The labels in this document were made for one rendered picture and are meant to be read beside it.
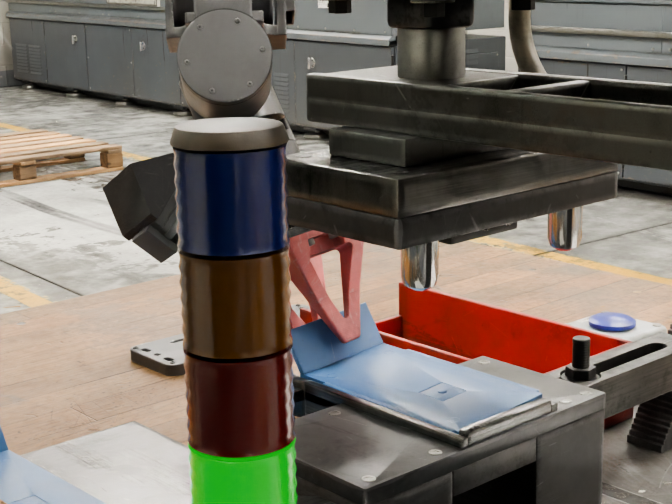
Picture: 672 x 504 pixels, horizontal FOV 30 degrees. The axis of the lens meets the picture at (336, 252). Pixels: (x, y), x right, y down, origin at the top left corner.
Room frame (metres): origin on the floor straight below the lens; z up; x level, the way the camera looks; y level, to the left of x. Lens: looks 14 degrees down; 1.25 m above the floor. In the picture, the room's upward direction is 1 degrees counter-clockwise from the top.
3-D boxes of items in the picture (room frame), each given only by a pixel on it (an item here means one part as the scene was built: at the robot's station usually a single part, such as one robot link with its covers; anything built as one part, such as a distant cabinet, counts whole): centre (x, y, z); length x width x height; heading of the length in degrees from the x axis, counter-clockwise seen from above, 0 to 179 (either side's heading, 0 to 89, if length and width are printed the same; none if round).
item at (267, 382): (0.41, 0.03, 1.10); 0.04 x 0.04 x 0.03
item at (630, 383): (0.81, -0.19, 0.95); 0.15 x 0.03 x 0.10; 131
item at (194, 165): (0.41, 0.03, 1.17); 0.04 x 0.04 x 0.03
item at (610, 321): (1.03, -0.24, 0.93); 0.04 x 0.04 x 0.02
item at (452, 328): (0.95, -0.10, 0.93); 0.25 x 0.12 x 0.06; 41
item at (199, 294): (0.41, 0.03, 1.14); 0.04 x 0.04 x 0.03
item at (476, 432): (0.67, -0.09, 0.98); 0.07 x 0.01 x 0.03; 131
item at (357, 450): (0.69, -0.05, 0.98); 0.20 x 0.10 x 0.01; 131
